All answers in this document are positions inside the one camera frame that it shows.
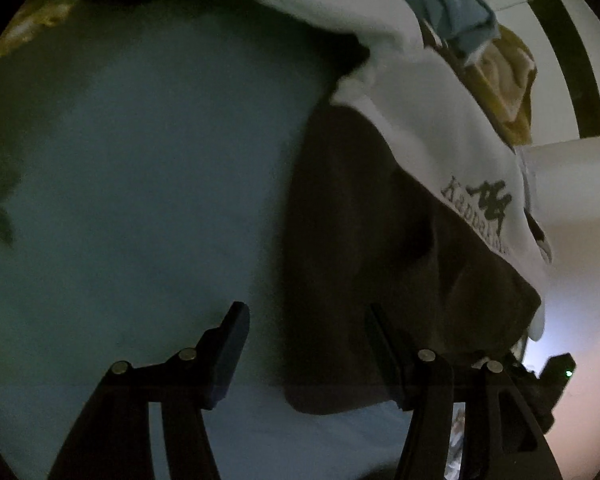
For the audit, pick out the tan garment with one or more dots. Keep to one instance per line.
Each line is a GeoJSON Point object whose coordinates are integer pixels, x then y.
{"type": "Point", "coordinates": [510, 85]}

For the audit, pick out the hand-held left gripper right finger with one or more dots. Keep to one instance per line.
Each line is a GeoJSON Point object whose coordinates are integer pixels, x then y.
{"type": "Point", "coordinates": [387, 355]}

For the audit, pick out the blue garment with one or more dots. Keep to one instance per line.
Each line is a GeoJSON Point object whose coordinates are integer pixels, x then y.
{"type": "Point", "coordinates": [455, 5]}

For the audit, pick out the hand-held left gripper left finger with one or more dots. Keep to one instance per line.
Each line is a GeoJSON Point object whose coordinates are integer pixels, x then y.
{"type": "Point", "coordinates": [230, 355]}

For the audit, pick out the brown and white sweatshirt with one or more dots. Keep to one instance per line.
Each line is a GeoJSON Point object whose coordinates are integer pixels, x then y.
{"type": "Point", "coordinates": [360, 240]}

